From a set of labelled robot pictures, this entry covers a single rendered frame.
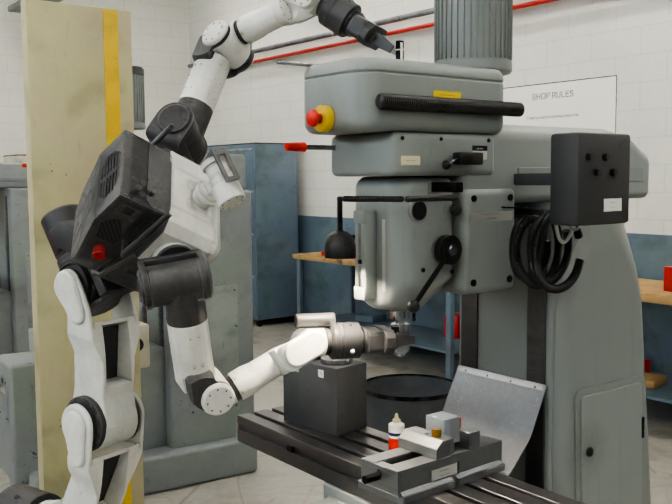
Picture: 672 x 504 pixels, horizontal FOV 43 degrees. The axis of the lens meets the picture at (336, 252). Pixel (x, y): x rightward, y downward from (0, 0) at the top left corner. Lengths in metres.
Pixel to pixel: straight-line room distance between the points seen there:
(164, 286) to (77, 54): 1.84
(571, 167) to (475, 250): 0.31
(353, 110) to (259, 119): 8.60
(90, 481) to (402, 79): 1.25
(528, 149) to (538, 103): 5.01
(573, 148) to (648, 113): 4.68
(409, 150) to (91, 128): 1.85
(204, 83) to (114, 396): 0.82
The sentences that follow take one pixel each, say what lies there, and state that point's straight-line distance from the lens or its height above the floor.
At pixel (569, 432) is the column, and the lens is 2.36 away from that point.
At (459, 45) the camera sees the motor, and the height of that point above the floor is 1.95.
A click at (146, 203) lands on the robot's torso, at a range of 1.90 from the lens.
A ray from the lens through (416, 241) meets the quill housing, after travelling 2.00.
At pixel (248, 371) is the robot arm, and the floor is 1.18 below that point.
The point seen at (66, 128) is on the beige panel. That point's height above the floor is 1.82.
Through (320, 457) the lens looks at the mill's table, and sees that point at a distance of 2.28.
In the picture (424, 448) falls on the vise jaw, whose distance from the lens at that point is 2.00.
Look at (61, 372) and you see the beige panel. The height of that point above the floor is 0.87.
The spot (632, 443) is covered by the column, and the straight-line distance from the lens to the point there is 2.58.
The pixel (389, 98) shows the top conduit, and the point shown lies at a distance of 1.86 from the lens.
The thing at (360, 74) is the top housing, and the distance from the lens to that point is 1.89.
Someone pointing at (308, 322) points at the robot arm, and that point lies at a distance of 2.05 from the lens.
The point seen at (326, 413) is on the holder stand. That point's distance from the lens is 2.39.
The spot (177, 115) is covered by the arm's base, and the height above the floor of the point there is 1.78.
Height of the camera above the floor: 1.63
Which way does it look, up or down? 5 degrees down
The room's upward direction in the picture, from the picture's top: straight up
